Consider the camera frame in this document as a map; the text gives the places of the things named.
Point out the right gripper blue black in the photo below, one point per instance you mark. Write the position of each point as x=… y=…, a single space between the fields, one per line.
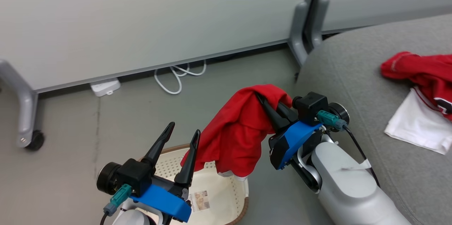
x=289 y=143

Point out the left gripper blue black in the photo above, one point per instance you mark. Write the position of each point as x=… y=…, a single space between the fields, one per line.
x=166 y=202

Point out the plain red shirt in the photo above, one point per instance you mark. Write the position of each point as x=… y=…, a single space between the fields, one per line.
x=236 y=133

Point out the red and white jersey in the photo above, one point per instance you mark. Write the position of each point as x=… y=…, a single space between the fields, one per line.
x=423 y=73

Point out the left white grey robot arm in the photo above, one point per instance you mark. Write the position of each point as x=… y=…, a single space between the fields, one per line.
x=130 y=218

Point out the grey fabric sofa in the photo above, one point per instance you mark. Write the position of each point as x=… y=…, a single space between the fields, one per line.
x=370 y=112

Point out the printed paper basket label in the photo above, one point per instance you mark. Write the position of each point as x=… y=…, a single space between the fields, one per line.
x=200 y=200

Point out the beige perforated laundry basket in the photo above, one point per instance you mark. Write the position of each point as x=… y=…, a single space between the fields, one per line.
x=219 y=196

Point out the grey curved partition leg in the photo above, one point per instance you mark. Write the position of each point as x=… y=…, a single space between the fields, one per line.
x=297 y=34
x=319 y=20

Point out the white power strip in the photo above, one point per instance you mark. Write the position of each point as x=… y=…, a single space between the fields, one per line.
x=105 y=87

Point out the black caster wheel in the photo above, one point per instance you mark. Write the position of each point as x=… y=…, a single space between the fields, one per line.
x=37 y=141

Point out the large white partition panel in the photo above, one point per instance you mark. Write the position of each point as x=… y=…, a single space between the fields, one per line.
x=141 y=16

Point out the grey partition leg with caster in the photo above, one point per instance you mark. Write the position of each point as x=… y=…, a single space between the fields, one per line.
x=24 y=112

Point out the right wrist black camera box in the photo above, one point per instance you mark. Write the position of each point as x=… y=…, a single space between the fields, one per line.
x=312 y=106

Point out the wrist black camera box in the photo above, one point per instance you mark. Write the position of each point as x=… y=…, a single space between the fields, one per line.
x=312 y=106
x=132 y=177

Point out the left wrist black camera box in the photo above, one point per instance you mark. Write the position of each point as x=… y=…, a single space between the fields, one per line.
x=132 y=177

